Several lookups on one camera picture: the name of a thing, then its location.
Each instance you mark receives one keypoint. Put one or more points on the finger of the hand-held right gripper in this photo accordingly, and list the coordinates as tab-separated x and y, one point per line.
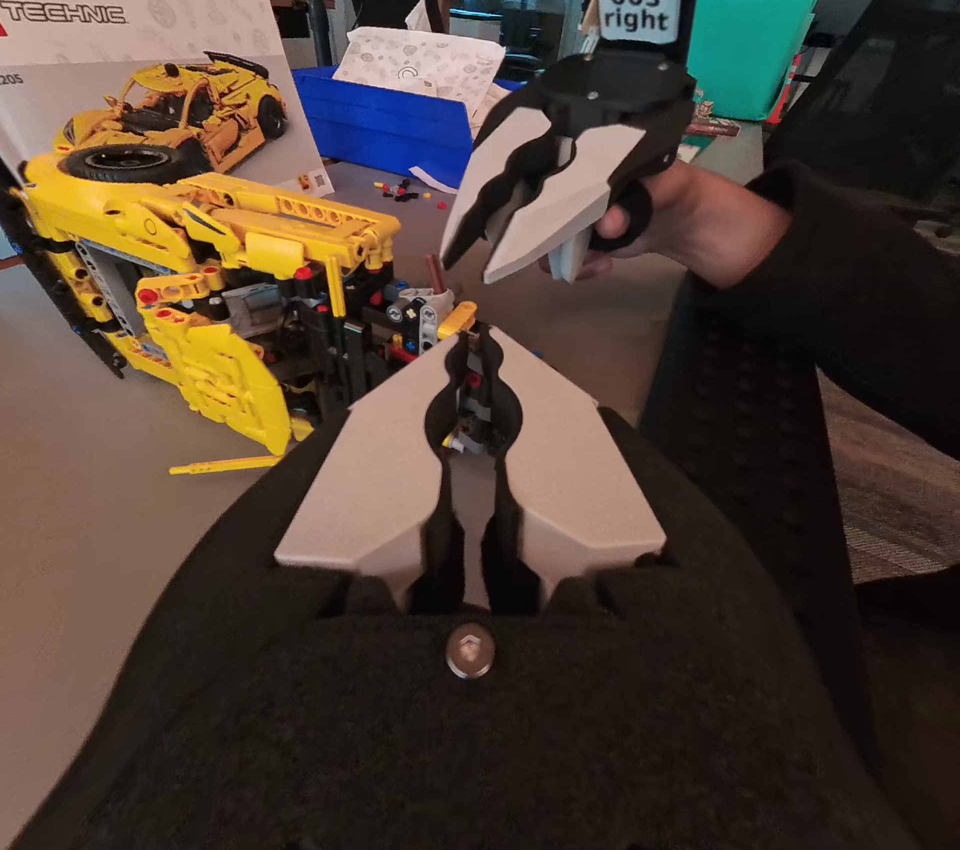
570	197
487	167

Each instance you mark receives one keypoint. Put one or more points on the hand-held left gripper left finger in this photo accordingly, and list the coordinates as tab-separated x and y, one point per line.
360	490

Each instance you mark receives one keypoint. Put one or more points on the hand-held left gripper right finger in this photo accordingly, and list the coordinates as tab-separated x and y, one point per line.
577	482

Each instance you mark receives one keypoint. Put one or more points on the black grey brick assembly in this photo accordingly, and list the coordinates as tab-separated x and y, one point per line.
476	407

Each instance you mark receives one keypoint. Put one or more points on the yellow toy brick car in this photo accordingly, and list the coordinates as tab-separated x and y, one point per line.
225	227

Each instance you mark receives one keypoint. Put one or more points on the person's right hand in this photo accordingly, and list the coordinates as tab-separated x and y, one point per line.
712	219

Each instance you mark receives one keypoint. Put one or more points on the white paper strip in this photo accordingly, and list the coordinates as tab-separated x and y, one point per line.
435	180

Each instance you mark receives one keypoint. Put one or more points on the scatter of red black bricks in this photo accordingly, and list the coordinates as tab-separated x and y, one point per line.
401	189

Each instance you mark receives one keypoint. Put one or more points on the wooden gear model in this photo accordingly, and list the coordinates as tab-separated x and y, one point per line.
709	128

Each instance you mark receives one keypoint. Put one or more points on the blue plastic bin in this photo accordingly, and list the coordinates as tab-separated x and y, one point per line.
375	122

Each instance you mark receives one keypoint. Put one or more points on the teal plastic bin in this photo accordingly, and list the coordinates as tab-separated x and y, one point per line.
742	54

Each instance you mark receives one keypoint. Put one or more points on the white printed paper sheets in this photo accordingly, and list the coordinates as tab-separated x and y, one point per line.
412	66

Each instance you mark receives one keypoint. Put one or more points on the long yellow Lego axle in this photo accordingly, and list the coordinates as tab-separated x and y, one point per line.
225	465

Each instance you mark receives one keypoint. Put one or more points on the orange striped safety cone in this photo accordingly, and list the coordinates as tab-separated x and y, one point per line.
786	92

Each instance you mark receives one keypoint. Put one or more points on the black dimpled mat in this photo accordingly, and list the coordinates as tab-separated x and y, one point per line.
735	415

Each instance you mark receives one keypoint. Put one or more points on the black mesh office chair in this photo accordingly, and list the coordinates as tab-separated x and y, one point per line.
885	84

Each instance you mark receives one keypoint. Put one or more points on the white car instruction booklet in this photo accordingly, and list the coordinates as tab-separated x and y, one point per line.
150	32

